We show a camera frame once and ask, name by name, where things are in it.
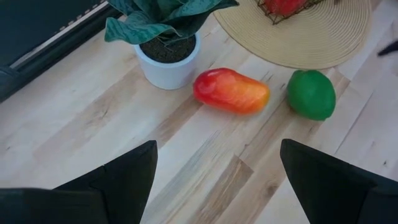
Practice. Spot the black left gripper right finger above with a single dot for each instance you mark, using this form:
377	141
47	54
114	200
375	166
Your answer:
326	186

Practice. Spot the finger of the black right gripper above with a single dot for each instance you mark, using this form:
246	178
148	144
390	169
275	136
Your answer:
390	49

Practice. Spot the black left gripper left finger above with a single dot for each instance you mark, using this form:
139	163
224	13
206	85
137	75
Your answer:
124	186

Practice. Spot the dark green lime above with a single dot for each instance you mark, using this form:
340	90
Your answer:
311	95

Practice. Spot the round red fruit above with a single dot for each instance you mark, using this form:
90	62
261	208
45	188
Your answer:
284	7

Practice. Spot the potted succulent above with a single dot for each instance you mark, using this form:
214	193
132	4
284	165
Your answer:
168	68

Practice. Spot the red-orange mango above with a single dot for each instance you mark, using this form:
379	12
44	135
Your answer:
231	91

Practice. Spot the round woven tan placemat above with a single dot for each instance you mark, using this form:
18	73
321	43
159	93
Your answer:
311	40

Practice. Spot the black aluminium table frame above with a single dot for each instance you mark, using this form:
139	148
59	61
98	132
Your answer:
62	46

